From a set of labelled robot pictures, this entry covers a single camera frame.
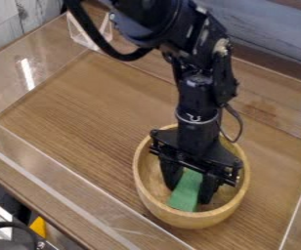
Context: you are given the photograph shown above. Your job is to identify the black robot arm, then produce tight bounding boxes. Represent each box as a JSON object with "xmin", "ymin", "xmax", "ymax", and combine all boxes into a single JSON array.
[{"xmin": 65, "ymin": 0, "xmax": 243, "ymax": 204}]

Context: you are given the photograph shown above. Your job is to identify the yellow and black device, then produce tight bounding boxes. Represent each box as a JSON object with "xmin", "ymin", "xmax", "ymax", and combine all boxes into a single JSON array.
[{"xmin": 0, "ymin": 182, "xmax": 87, "ymax": 250}]

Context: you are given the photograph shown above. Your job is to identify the clear acrylic corner bracket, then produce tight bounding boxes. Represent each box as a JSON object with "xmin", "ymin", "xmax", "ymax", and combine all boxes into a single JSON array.
[{"xmin": 67, "ymin": 13, "xmax": 113, "ymax": 52}]

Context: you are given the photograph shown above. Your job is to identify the black cable at corner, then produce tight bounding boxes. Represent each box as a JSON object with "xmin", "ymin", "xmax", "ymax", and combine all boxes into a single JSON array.
[{"xmin": 0, "ymin": 221, "xmax": 43, "ymax": 250}]

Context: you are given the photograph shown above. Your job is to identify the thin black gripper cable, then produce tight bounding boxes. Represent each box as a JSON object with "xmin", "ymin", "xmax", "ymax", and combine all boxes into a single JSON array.
[{"xmin": 217, "ymin": 103, "xmax": 245, "ymax": 145}]

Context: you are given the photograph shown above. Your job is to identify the clear acrylic enclosure walls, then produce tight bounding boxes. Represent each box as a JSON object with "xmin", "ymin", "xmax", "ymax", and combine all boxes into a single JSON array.
[{"xmin": 0, "ymin": 18, "xmax": 301, "ymax": 250}]

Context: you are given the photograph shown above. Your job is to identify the brown wooden bowl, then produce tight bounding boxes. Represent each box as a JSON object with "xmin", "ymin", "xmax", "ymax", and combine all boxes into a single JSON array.
[{"xmin": 133, "ymin": 136, "xmax": 251, "ymax": 229}]

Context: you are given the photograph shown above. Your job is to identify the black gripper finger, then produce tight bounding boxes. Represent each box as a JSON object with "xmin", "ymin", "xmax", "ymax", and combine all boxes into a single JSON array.
[
  {"xmin": 199, "ymin": 174, "xmax": 221, "ymax": 204},
  {"xmin": 159, "ymin": 156, "xmax": 183, "ymax": 190}
]

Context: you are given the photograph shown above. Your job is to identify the green rectangular block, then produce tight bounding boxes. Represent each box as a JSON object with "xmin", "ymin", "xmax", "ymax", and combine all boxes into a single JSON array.
[{"xmin": 166, "ymin": 169, "xmax": 203, "ymax": 212}]

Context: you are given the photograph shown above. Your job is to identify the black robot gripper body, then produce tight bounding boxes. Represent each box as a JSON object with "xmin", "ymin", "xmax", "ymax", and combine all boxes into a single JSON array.
[{"xmin": 150, "ymin": 122, "xmax": 243, "ymax": 187}]

